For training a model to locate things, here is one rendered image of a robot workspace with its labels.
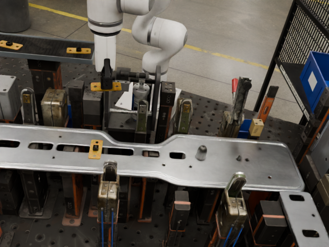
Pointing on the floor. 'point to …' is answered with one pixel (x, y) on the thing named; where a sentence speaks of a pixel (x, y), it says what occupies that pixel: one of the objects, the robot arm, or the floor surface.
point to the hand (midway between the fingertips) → (106, 79)
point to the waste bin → (14, 15)
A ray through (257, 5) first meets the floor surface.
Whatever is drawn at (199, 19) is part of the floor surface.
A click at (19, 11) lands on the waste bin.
